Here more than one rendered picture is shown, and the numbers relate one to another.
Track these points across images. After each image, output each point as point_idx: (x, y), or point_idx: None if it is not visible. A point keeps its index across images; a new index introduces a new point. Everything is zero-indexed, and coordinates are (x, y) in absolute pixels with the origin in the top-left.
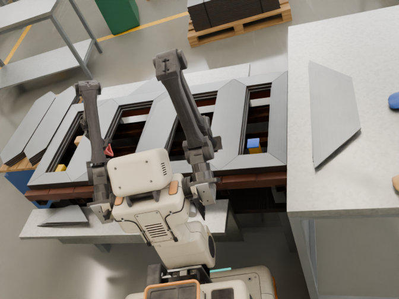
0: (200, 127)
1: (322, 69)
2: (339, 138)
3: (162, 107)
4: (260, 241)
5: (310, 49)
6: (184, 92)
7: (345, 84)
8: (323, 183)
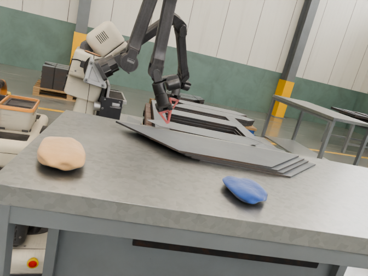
0: (152, 57)
1: (295, 161)
2: (160, 138)
3: (237, 138)
4: None
5: (340, 170)
6: (161, 15)
7: (267, 162)
8: (95, 126)
